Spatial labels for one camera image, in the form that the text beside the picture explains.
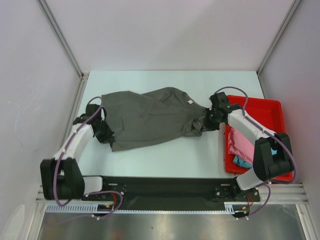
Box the right cable duct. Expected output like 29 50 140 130
224 201 251 215

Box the dark grey t shirt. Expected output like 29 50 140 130
102 87 207 152

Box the pink t shirt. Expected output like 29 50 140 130
228 127 254 165

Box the left aluminium corner post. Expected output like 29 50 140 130
36 0 89 80

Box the aluminium corner post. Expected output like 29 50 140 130
36 0 89 80
256 0 304 77

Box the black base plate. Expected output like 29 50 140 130
82 176 260 212

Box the right aluminium corner post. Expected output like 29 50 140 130
256 0 304 77

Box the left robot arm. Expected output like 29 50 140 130
40 104 114 205

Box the left cable duct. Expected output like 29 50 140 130
46 203 115 214

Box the cable duct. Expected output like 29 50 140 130
224 201 251 215
46 203 115 214

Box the red plastic bin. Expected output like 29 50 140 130
224 97 286 175

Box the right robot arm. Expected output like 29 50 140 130
203 89 296 201

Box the blue t shirt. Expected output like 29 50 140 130
233 147 278 168

